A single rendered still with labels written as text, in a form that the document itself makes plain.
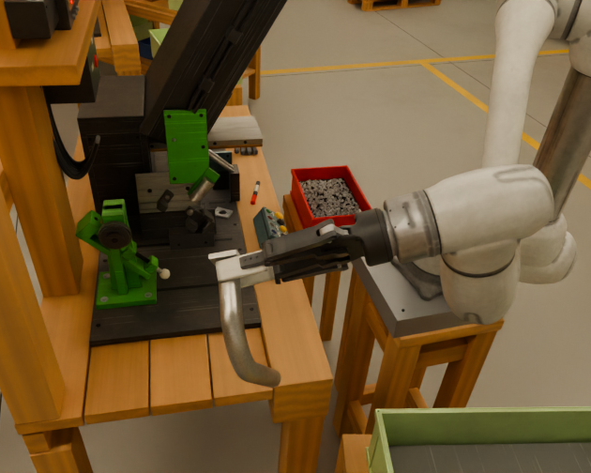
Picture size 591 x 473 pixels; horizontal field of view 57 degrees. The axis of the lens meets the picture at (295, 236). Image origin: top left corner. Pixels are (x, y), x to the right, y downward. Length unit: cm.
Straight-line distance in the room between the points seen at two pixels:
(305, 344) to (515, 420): 50
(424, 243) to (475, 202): 8
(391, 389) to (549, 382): 121
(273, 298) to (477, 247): 84
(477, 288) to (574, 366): 209
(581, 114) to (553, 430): 68
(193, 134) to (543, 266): 98
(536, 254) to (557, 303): 174
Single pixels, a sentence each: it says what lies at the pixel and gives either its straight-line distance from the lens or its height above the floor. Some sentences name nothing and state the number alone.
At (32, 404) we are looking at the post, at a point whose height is 94.
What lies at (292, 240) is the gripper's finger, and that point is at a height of 150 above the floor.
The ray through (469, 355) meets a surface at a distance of 171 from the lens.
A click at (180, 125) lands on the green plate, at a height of 123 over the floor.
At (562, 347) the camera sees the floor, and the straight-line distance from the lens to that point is 294.
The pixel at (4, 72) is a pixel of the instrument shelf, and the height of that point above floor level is 153.
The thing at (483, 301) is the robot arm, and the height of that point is 140.
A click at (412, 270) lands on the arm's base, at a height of 95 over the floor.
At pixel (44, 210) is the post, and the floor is 116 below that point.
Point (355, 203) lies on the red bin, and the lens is 191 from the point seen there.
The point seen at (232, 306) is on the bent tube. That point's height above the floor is 141.
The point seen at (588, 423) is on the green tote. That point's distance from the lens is 142.
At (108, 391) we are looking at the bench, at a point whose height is 88.
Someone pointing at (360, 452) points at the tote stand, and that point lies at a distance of 135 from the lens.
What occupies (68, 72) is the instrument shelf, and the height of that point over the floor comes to 153.
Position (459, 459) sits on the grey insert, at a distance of 133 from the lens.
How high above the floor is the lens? 193
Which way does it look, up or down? 38 degrees down
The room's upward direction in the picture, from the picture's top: 4 degrees clockwise
